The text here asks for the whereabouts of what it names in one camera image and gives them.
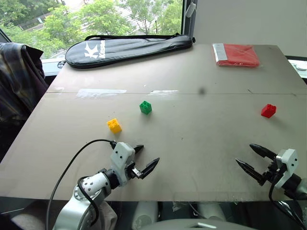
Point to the red packet in plastic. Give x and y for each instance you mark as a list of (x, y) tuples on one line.
[(239, 55)]

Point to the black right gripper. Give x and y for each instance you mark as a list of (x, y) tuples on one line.
[(273, 175)]

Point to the white tray with round disc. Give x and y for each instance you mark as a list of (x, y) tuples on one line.
[(299, 67)]

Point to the red toy brick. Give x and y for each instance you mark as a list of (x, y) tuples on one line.
[(268, 111)]

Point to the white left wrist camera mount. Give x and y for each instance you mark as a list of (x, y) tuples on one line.
[(121, 154)]

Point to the beige cloth bundle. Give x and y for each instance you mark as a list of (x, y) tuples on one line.
[(106, 216)]

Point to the white cylinder under table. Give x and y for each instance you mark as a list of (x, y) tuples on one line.
[(212, 212), (145, 214)]

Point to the black window frame post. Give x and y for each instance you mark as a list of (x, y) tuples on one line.
[(185, 24)]

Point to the plaid jacket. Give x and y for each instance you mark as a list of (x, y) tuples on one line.
[(16, 79)]

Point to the long clear tape strip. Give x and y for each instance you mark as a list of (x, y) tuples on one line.
[(102, 92)]

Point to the short clear tape strip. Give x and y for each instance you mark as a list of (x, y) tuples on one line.
[(165, 92)]

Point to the green toy brick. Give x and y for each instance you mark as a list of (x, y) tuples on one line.
[(145, 107)]

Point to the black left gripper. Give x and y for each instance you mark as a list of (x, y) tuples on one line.
[(132, 172)]

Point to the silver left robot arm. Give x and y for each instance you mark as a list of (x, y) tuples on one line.
[(93, 183)]

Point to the grey robot torso top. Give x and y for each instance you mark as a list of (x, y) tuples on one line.
[(199, 225)]

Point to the yellow toy brick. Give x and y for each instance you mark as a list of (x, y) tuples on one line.
[(114, 126)]

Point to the black racket bag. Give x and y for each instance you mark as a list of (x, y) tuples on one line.
[(124, 51)]

